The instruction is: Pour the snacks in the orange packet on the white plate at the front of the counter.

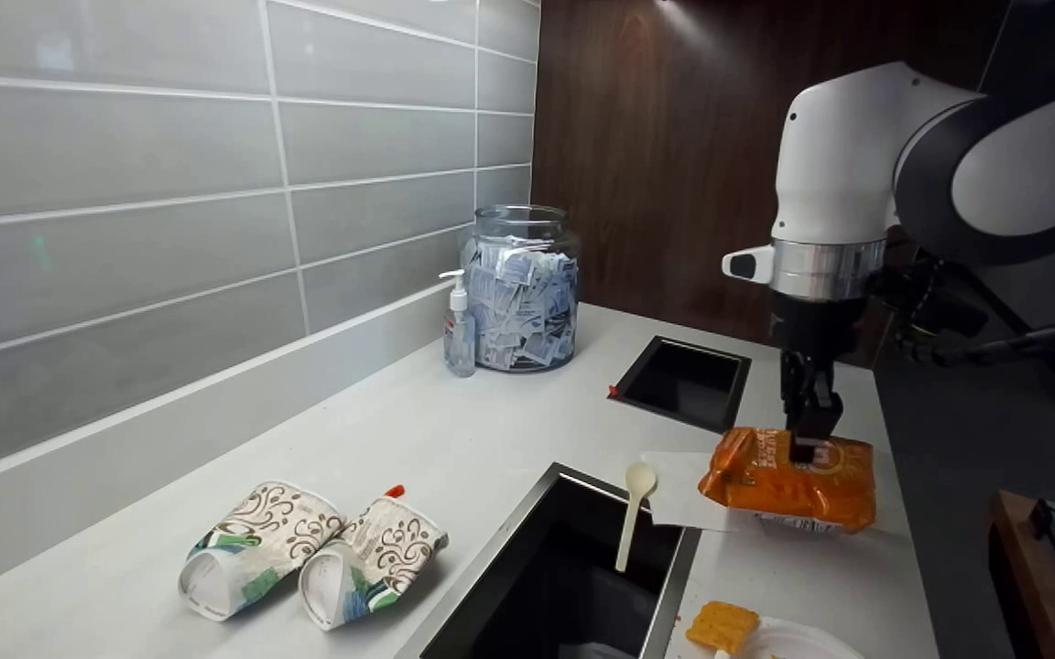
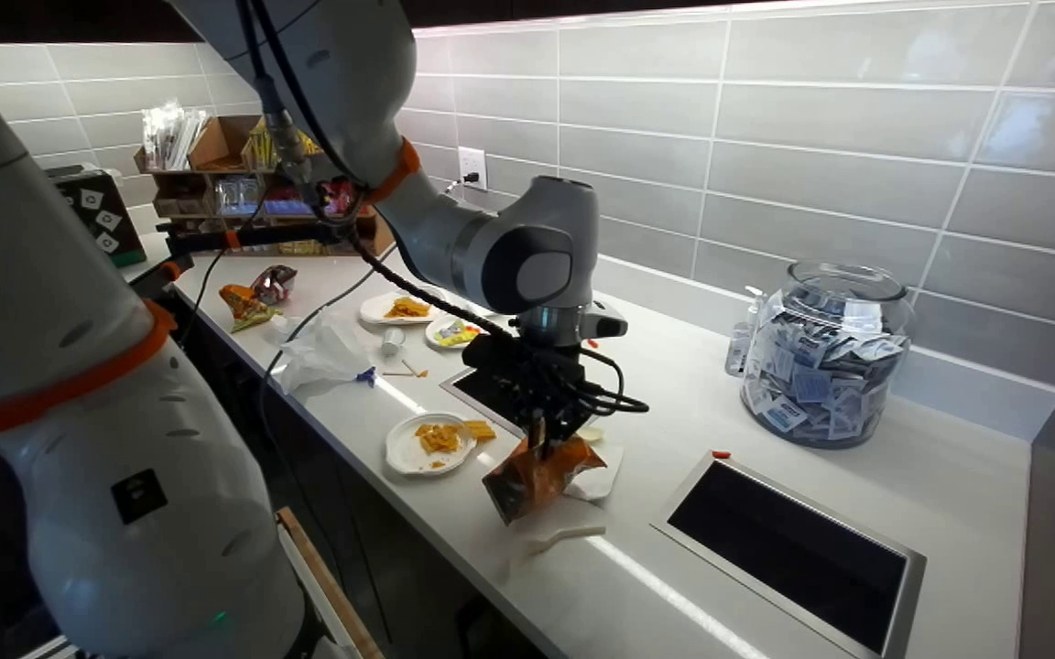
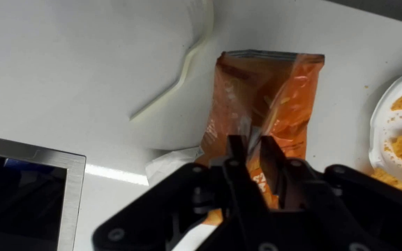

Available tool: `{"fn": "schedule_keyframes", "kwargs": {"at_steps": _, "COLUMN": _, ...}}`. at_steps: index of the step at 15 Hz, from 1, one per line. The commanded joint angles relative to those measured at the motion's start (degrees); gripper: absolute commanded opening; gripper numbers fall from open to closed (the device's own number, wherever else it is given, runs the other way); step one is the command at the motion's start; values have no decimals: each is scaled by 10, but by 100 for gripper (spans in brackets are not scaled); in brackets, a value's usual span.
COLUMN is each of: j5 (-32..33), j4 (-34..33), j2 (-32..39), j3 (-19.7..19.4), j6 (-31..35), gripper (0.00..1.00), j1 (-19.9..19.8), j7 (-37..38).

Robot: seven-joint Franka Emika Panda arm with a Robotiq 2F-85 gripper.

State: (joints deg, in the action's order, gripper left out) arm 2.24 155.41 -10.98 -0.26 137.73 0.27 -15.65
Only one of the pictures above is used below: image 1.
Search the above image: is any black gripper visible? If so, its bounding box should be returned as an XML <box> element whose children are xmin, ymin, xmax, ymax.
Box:
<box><xmin>765</xmin><ymin>291</ymin><xmax>868</xmax><ymax>447</ymax></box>

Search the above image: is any orange snack packet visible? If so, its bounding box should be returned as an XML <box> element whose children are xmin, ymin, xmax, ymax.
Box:
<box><xmin>694</xmin><ymin>421</ymin><xmax>882</xmax><ymax>539</ymax></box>

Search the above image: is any small square recessed counter bin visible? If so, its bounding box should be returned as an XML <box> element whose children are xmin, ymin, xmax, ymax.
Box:
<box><xmin>608</xmin><ymin>332</ymin><xmax>756</xmax><ymax>435</ymax></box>

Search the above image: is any white plate with yellow food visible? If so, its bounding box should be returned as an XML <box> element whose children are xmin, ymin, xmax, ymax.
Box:
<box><xmin>671</xmin><ymin>612</ymin><xmax>871</xmax><ymax>659</ymax></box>

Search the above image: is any large steel-rimmed recessed counter bin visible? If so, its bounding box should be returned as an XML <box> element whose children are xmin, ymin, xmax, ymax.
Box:
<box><xmin>393</xmin><ymin>457</ymin><xmax>704</xmax><ymax>659</ymax></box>

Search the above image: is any cream plastic spoon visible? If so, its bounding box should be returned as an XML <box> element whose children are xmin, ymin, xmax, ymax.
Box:
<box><xmin>611</xmin><ymin>457</ymin><xmax>662</xmax><ymax>579</ymax></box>

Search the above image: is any yellow snack piece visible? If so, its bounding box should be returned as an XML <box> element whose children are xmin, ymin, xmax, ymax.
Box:
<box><xmin>682</xmin><ymin>596</ymin><xmax>765</xmax><ymax>659</ymax></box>

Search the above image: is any wooden drawer unit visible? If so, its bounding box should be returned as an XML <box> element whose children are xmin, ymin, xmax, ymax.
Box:
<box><xmin>984</xmin><ymin>486</ymin><xmax>1055</xmax><ymax>659</ymax></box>

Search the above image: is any glass jar of blue packets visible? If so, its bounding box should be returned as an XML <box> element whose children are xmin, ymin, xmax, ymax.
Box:
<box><xmin>462</xmin><ymin>202</ymin><xmax>586</xmax><ymax>373</ymax></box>

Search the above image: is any small clear pump bottle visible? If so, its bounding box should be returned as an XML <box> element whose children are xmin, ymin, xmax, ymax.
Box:
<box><xmin>435</xmin><ymin>266</ymin><xmax>483</xmax><ymax>382</ymax></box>

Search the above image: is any patterned paper cup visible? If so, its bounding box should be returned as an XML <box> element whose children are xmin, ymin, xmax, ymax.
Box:
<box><xmin>175</xmin><ymin>479</ymin><xmax>348</xmax><ymax>628</ymax></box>
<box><xmin>293</xmin><ymin>495</ymin><xmax>450</xmax><ymax>637</ymax></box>

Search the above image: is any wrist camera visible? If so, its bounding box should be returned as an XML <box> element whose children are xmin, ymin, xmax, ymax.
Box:
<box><xmin>718</xmin><ymin>241</ymin><xmax>785</xmax><ymax>291</ymax></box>

